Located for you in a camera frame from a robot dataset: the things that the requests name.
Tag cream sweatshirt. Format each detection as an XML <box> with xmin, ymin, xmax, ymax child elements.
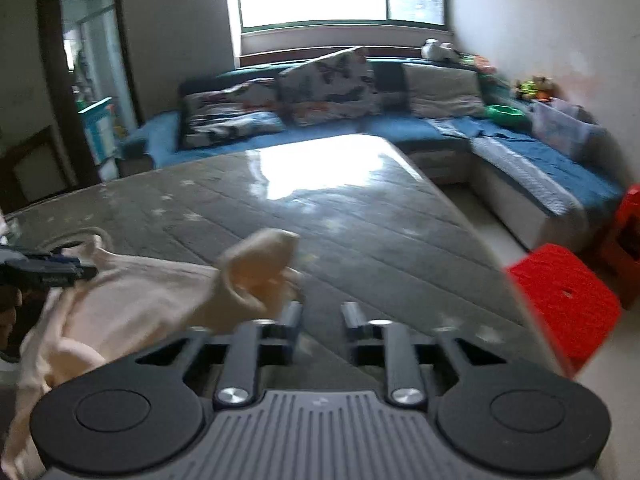
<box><xmin>1</xmin><ymin>229</ymin><xmax>299</xmax><ymax>479</ymax></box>

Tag blue white small cabinet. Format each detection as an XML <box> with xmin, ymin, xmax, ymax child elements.
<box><xmin>78</xmin><ymin>96</ymin><xmax>119</xmax><ymax>182</ymax></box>

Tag red plastic stool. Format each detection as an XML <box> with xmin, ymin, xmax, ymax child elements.
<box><xmin>506</xmin><ymin>244</ymin><xmax>622</xmax><ymax>375</ymax></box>
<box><xmin>600</xmin><ymin>184</ymin><xmax>640</xmax><ymax>308</ymax></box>

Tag blue sectional sofa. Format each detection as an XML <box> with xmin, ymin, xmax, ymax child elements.
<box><xmin>116</xmin><ymin>55</ymin><xmax>624</xmax><ymax>249</ymax></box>

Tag butterfly pillow lying flat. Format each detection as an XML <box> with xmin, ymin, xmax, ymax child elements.
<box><xmin>181</xmin><ymin>78</ymin><xmax>285</xmax><ymax>150</ymax></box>

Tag grey plain cushion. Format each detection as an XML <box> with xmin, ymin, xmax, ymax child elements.
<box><xmin>402</xmin><ymin>63</ymin><xmax>485</xmax><ymax>118</ymax></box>

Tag butterfly pillow upright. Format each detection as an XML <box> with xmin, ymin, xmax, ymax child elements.
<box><xmin>277</xmin><ymin>47</ymin><xmax>382</xmax><ymax>127</ymax></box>

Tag green plastic bowl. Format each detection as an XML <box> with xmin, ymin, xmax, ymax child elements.
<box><xmin>485</xmin><ymin>104</ymin><xmax>529</xmax><ymax>129</ymax></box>

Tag clear plastic storage box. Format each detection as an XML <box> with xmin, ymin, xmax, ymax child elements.
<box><xmin>532</xmin><ymin>99</ymin><xmax>606</xmax><ymax>162</ymax></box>

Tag panda plush toy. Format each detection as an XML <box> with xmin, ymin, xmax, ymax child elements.
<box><xmin>421</xmin><ymin>38</ymin><xmax>460</xmax><ymax>63</ymax></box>

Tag colourful plush toys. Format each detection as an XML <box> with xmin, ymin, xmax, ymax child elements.
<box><xmin>514</xmin><ymin>76</ymin><xmax>555</xmax><ymax>102</ymax></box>

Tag dark wooden door frame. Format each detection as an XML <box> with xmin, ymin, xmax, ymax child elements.
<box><xmin>36</xmin><ymin>0</ymin><xmax>143</xmax><ymax>188</ymax></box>

